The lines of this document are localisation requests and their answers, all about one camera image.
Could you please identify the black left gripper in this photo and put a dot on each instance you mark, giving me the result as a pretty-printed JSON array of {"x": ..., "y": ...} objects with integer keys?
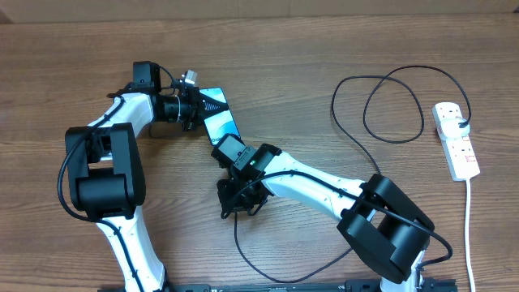
[{"x": 195, "y": 112}]

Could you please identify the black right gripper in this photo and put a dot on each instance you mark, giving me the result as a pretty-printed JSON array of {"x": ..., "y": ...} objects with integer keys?
[{"x": 240, "y": 205}]

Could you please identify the Samsung Galaxy smartphone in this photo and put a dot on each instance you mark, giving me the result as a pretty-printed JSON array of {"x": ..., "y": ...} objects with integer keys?
[{"x": 220, "y": 124}]

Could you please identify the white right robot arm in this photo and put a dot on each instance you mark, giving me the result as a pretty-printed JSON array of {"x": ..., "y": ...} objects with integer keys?
[{"x": 384, "y": 227}]

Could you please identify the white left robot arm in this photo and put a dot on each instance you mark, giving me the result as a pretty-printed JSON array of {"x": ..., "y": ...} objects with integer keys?
[{"x": 102, "y": 180}]

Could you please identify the white charger plug adapter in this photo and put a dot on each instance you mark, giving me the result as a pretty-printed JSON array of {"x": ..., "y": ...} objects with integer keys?
[{"x": 453, "y": 128}]

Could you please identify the white power strip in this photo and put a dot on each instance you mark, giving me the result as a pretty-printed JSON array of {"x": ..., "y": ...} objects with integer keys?
[{"x": 459, "y": 153}]

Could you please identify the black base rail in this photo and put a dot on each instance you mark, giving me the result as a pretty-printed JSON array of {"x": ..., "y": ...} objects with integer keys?
[{"x": 429, "y": 285}]

